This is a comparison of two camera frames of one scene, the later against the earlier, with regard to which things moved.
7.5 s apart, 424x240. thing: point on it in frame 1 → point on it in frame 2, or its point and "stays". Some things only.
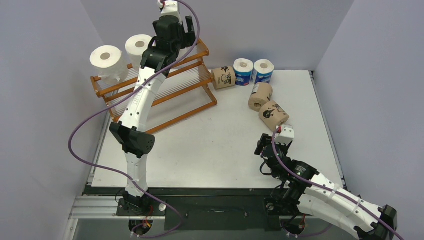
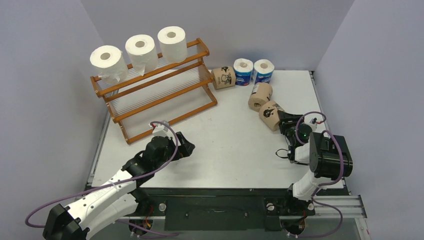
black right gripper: x=262 y=145 → x=286 y=122
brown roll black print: x=272 y=115 stays
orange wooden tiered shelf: x=185 y=90 stays
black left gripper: x=189 y=38 → x=183 y=150
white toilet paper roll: x=111 y=64 stays
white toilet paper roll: x=135 y=46 stays
